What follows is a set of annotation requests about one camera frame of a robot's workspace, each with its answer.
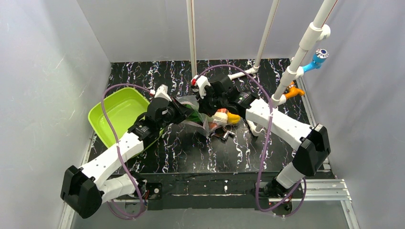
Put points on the blue tap valve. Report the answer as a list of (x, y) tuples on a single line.
[(318, 59)]

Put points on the green fake leafy vegetable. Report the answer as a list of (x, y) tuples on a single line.
[(195, 116)]

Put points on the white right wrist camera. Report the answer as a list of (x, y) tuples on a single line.
[(198, 85)]

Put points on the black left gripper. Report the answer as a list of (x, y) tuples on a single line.
[(176, 109)]

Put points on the white PVC pipe frame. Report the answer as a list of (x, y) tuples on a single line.
[(230, 32)]

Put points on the red fake apple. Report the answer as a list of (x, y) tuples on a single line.
[(219, 119)]

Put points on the yellow fake fruit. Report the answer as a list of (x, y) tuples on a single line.
[(233, 119)]

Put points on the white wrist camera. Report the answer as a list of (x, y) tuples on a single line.
[(161, 92), (198, 85)]

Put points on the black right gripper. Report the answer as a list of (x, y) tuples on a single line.
[(208, 101)]

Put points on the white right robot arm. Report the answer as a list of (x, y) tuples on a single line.
[(311, 143)]

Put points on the aluminium frame rail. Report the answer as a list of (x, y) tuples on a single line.
[(221, 191)]

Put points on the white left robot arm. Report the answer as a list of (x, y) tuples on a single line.
[(87, 187)]

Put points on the lime green plastic basin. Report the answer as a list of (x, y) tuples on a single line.
[(122, 107)]

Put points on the clear zip top bag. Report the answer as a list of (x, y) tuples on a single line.
[(204, 124)]

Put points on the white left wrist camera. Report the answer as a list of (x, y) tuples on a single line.
[(161, 92)]

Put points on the orange tap valve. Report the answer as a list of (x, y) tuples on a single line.
[(293, 91)]

